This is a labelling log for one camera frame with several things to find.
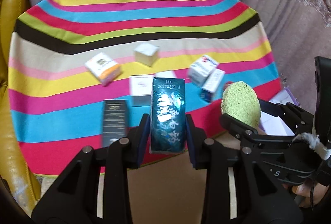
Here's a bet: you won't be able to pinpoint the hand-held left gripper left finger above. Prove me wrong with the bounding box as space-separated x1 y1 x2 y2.
31 113 152 224

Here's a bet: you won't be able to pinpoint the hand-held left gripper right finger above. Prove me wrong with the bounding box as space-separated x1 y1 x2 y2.
185 114 304 224

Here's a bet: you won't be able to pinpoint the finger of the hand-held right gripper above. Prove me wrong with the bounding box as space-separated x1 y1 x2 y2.
259 100 313 137
220 113 298 148

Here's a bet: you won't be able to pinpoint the green sponge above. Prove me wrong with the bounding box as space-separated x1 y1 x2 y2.
221 81 260 128

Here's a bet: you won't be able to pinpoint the purple cardboard box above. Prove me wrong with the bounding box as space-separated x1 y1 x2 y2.
259 88 302 137

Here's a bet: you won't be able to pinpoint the shiny holographic box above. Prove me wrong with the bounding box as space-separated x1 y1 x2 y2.
149 77 187 154

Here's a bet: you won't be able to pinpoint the white box with orange stripes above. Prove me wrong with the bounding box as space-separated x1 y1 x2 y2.
85 52 122 86

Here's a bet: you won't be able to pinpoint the white cube box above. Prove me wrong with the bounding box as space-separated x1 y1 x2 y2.
133 43 160 67

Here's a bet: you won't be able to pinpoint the person's right hand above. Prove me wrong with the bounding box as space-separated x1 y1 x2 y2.
283 182 326 207

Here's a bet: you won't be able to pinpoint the black box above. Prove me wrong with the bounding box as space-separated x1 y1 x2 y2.
102 99 129 148

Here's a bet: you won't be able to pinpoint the white blue box with picture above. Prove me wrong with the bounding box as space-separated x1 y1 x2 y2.
200 68 225 102

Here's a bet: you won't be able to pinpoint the white box with grey print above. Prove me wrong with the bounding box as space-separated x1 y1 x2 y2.
129 75 154 106

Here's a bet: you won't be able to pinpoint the beige seat cushion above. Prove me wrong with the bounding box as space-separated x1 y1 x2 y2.
97 133 261 224

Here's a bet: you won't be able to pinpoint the white blue box red dots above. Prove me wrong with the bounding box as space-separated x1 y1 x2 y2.
187 55 219 87

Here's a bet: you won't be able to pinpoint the small white box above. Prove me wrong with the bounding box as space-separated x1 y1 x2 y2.
155 70 178 80

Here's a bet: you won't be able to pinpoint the striped colourful tablecloth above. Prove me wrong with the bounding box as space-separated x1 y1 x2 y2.
8 0 282 178

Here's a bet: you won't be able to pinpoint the yellow leather sofa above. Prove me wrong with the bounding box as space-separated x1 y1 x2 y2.
0 0 43 214

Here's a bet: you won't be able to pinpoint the white fabric strap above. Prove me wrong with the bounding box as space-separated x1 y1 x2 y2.
293 132 331 160

